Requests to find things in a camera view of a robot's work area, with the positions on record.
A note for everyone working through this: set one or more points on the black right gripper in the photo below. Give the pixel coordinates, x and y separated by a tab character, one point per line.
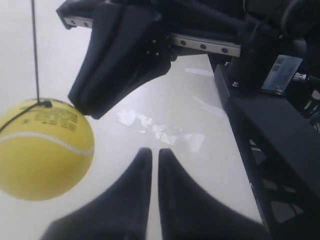
261	28

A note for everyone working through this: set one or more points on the yellow tennis ball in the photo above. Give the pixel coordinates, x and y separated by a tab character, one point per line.
45	149

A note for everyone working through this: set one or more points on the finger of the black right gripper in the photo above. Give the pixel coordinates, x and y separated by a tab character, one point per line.
105	23
138	54

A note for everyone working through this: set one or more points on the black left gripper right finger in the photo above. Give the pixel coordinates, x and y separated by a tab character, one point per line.
188	212

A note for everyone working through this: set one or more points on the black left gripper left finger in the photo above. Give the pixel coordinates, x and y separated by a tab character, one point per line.
119	213

